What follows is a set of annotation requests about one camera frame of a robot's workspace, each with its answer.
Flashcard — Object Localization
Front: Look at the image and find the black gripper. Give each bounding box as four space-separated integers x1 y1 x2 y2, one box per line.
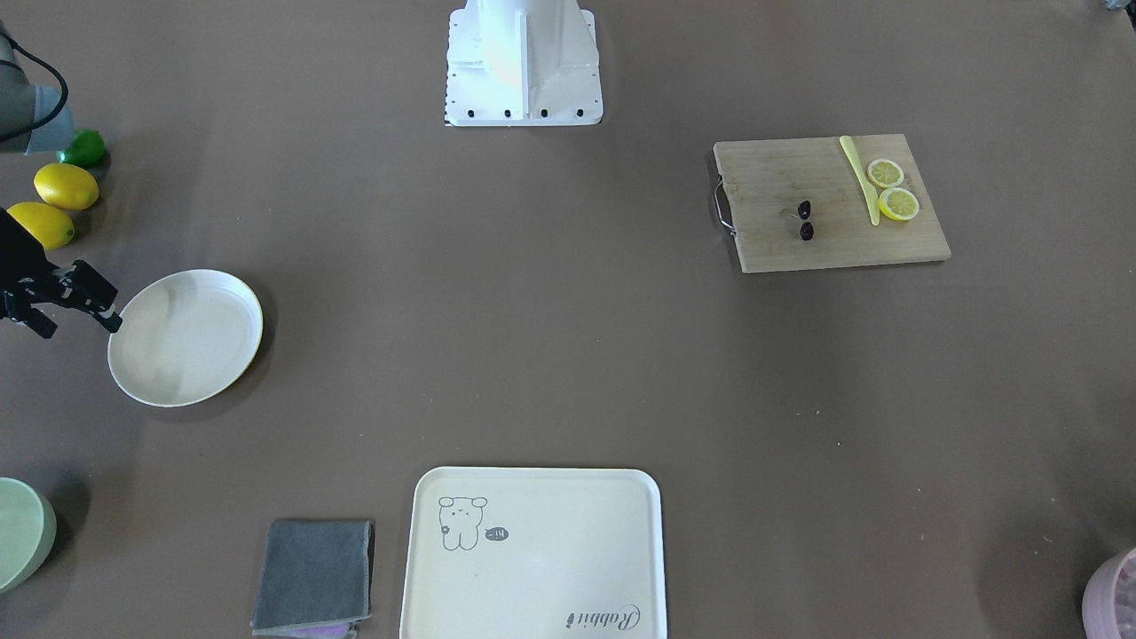
1 208 122 339

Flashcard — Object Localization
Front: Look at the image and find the yellow plastic knife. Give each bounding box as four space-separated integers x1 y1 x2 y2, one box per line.
840 135 880 226

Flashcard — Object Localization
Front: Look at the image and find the yellow lemon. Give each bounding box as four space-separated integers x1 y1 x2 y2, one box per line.
33 161 100 211
7 201 75 251

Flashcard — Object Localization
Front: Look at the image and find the bamboo cutting board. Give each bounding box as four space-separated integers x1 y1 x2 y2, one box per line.
713 133 952 272

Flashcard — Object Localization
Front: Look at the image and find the light green bowl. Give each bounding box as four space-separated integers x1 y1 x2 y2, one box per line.
1 478 57 592

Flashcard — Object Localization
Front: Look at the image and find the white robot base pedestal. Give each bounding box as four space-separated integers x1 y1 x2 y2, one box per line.
444 1 604 127

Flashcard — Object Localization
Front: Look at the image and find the cream rabbit tray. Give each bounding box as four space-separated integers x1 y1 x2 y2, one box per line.
400 468 668 638

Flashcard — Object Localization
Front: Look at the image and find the grey folded cloth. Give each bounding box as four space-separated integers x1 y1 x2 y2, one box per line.
250 518 373 638

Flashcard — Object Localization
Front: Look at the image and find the pink bowl of ice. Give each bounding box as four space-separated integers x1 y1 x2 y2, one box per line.
1081 548 1135 638

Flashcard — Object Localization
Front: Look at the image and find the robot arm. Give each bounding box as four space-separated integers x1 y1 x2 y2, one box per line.
1 30 122 339

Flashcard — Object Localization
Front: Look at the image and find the round white plate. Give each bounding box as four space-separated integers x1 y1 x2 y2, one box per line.
106 269 264 407

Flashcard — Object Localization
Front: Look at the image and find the green lime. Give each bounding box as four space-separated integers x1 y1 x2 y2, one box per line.
56 127 108 169

